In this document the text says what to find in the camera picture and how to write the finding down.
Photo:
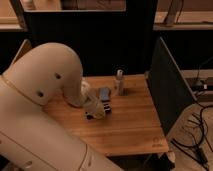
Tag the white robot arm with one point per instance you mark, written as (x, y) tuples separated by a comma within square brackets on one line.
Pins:
[(29, 137)]

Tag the wooden side board left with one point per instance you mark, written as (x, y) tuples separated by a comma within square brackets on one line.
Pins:
[(24, 48)]

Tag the small clear bottle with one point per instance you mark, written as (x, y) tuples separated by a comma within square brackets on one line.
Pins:
[(119, 82)]

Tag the black side panel right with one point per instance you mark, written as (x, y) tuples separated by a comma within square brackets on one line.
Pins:
[(169, 90)]

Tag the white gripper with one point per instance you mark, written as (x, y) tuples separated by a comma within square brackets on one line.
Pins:
[(93, 106)]

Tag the black back panel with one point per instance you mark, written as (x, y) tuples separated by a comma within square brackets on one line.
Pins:
[(105, 41)]

